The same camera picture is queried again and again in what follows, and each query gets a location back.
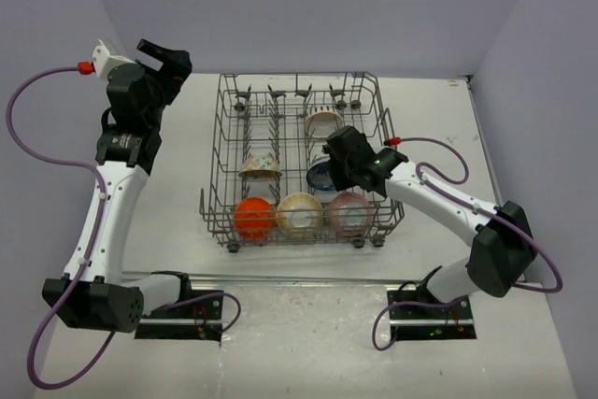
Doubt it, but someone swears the blue patterned bowl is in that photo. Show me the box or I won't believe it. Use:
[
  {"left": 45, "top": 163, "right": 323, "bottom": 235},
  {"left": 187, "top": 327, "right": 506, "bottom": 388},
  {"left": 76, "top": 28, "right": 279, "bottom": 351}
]
[{"left": 306, "top": 156, "right": 335, "bottom": 192}]

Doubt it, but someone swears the beige white bowl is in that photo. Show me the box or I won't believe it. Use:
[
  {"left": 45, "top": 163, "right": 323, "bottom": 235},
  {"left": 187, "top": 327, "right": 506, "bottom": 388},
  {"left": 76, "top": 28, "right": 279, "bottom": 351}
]
[{"left": 305, "top": 107, "right": 344, "bottom": 140}]

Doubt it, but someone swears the grey wire dish rack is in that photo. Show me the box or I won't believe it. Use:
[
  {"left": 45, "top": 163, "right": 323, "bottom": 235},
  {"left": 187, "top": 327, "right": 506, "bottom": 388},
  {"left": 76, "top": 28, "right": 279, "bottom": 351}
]
[{"left": 199, "top": 72, "right": 393, "bottom": 253}]

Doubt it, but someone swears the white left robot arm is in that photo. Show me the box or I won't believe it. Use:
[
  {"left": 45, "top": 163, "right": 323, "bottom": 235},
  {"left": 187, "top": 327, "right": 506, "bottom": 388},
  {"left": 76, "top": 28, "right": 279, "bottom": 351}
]
[{"left": 42, "top": 39, "right": 194, "bottom": 333}]

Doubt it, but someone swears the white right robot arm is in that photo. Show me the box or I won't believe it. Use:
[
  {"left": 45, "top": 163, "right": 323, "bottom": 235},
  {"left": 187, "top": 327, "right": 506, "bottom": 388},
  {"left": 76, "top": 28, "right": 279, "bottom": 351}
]
[{"left": 323, "top": 125, "right": 536, "bottom": 318}]

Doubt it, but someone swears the pink rimmed white bowl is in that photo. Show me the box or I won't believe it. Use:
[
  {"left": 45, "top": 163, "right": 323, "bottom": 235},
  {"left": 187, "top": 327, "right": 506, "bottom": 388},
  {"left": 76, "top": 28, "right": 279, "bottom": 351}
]
[{"left": 327, "top": 192, "right": 373, "bottom": 236}]

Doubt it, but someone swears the yellow rimmed white bowl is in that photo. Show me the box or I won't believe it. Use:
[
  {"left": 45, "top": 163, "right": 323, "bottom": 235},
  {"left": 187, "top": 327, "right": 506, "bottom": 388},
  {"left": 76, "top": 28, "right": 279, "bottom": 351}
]
[{"left": 276, "top": 192, "right": 324, "bottom": 239}]

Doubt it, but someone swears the floral white bowl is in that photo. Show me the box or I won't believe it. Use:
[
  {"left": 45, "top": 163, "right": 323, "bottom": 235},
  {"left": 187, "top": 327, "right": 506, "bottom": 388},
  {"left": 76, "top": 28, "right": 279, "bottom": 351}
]
[{"left": 238, "top": 153, "right": 282, "bottom": 180}]

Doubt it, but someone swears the orange bowl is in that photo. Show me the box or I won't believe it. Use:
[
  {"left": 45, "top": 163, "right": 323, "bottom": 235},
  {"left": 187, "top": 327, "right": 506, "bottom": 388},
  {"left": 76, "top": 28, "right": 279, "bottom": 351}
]
[{"left": 233, "top": 197, "right": 276, "bottom": 241}]

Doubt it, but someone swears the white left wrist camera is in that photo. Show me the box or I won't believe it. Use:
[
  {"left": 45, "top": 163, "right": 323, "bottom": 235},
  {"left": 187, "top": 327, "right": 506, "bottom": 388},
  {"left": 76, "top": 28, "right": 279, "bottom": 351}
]
[{"left": 92, "top": 39, "right": 133, "bottom": 81}]

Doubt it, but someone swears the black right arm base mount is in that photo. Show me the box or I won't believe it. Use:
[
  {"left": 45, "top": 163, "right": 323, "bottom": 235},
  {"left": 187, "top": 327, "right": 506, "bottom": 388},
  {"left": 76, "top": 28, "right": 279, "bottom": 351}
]
[{"left": 388, "top": 296, "right": 477, "bottom": 341}]

